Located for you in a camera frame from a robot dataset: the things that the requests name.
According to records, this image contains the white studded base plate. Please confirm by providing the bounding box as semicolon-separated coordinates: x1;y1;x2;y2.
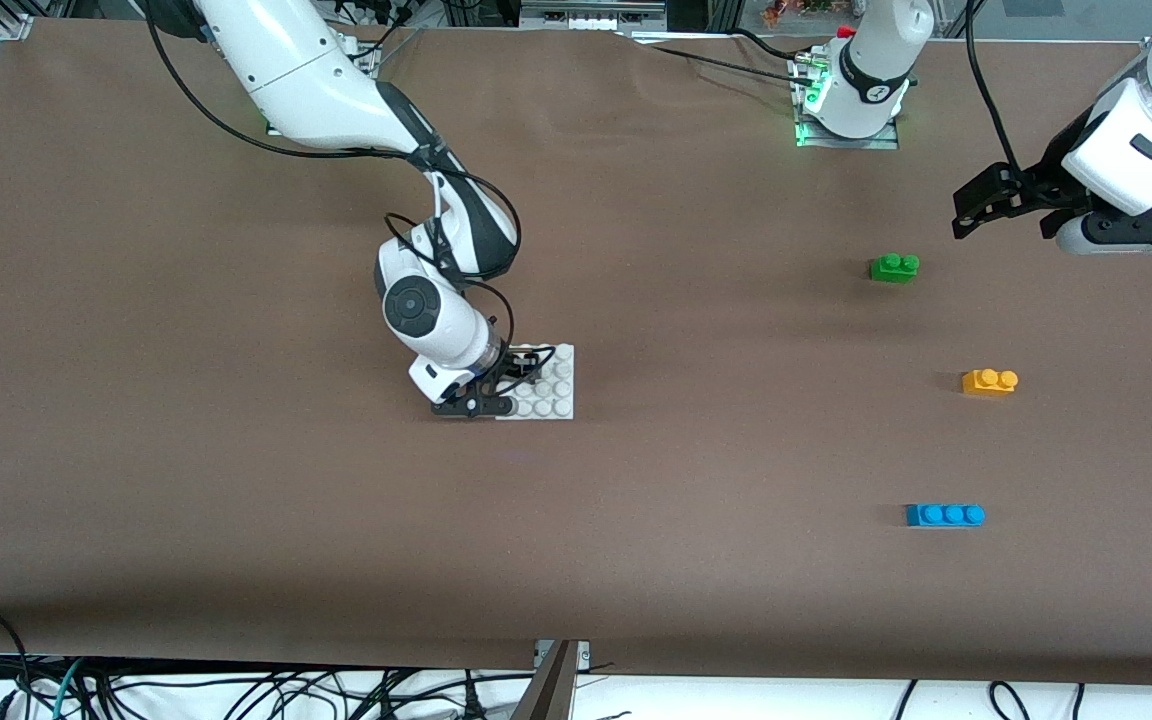
494;343;576;421

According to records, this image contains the blue three-stud block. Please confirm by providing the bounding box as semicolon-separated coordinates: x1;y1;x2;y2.
905;503;987;528

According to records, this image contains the brown table cover sheet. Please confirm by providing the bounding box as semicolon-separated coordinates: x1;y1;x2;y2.
0;18;1152;687

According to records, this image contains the orange colourful clutter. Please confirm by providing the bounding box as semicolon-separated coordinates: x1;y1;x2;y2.
761;0;842;26

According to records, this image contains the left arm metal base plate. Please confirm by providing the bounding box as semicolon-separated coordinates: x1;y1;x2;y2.
794;55;900;151

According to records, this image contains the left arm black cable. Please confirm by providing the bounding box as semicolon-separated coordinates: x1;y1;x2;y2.
966;0;1023;177

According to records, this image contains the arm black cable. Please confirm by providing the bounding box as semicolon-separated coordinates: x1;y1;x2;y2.
966;0;1023;177
141;0;527;373

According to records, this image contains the short curved black cable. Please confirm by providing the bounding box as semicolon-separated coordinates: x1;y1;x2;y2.
731;28;803;61

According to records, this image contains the silver metal bracket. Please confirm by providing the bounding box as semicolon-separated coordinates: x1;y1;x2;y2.
533;640;592;669

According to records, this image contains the long black cable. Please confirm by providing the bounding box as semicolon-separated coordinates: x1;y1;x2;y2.
631;40;812;86

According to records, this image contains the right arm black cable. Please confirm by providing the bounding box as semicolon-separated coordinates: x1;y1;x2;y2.
141;0;527;373

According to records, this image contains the dark slanted post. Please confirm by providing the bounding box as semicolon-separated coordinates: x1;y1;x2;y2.
508;640;579;720

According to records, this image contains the aluminium frame bar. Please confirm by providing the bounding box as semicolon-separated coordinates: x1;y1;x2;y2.
519;0;669;31

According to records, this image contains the black cable bundle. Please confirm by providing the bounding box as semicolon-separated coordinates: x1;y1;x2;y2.
336;0;427;61

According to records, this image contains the tangle of black cables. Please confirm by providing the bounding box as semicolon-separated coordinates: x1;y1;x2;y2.
0;660;537;720

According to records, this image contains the teal cable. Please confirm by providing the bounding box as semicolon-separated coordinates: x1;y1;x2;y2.
51;658;87;720

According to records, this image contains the black u-shaped cable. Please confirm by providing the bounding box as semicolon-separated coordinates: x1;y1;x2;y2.
989;682;1035;720

